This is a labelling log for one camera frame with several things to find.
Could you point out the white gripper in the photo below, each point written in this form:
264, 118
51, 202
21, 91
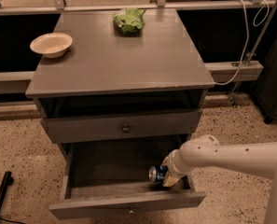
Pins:
173, 166

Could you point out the blue pepsi can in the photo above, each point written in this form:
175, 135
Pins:
157, 173

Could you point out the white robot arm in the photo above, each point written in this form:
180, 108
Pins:
206, 151

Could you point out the round metal drawer knob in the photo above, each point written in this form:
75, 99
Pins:
125, 128

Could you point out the grey drawer cabinet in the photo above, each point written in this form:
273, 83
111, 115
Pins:
106, 73

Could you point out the closed grey top drawer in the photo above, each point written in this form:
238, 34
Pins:
109, 127

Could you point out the dark cabinet at right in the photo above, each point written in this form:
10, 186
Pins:
265, 89

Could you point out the green chip bag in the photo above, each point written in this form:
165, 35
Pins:
129, 20

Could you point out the black pole on floor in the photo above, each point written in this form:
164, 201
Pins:
6, 182

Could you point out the white bowl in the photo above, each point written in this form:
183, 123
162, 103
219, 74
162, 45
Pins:
52, 45

